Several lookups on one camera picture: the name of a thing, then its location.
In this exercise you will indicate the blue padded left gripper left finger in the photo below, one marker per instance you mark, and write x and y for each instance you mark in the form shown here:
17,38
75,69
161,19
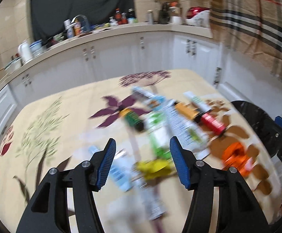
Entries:
105,161

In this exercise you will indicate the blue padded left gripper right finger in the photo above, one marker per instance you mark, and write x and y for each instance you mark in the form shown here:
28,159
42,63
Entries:
179,161

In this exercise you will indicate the light blue tube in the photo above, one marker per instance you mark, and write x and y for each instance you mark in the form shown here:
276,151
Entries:
94,163

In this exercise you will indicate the black lined trash bin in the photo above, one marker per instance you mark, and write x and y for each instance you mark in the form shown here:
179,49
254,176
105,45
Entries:
269,133

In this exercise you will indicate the white kitchen cabinets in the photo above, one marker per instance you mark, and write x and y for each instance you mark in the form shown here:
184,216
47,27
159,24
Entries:
121,52

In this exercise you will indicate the white milk powder pouch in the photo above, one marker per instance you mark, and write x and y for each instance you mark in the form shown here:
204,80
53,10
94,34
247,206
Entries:
189,134

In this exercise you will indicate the white green tied packet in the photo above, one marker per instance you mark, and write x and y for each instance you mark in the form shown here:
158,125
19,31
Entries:
158,134

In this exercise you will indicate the yellow crumpled wrapper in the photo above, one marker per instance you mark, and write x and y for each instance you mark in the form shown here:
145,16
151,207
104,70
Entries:
153,169

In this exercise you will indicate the red label brown bottle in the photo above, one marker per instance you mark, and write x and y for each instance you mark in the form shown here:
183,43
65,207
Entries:
218,128

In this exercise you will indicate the orange plastic bag on table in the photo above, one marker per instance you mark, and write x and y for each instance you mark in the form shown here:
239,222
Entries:
235,156

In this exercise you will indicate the dark green glass bottle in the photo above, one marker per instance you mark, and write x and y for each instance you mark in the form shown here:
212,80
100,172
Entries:
132,119

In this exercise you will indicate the small white green tube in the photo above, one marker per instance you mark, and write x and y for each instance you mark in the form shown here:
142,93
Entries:
196,101

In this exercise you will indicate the floral beige tablecloth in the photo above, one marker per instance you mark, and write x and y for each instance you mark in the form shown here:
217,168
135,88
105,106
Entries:
58,130

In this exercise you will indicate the white blue snack packet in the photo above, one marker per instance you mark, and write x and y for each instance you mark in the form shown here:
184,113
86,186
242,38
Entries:
151,100

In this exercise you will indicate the beige plaid hanging cloth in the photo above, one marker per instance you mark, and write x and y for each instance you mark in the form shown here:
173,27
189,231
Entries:
251,27

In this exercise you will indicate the white electric kettle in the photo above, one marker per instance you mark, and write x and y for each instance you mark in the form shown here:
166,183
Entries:
25,52

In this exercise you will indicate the white detergent bottle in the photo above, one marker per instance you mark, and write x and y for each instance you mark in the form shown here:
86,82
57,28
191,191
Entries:
69,28

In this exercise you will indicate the black knife block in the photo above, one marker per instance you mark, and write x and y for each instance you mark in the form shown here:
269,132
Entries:
164,16

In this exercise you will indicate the chrome sink faucet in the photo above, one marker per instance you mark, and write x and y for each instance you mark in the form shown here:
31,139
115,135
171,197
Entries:
82,21

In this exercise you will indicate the red white rice cooker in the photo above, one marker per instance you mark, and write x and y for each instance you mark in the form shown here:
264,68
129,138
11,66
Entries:
198,16

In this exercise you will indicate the steel thermos bottle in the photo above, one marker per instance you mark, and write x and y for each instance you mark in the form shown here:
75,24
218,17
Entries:
150,17

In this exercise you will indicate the black window curtain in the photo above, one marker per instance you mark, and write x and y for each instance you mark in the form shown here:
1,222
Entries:
48,16

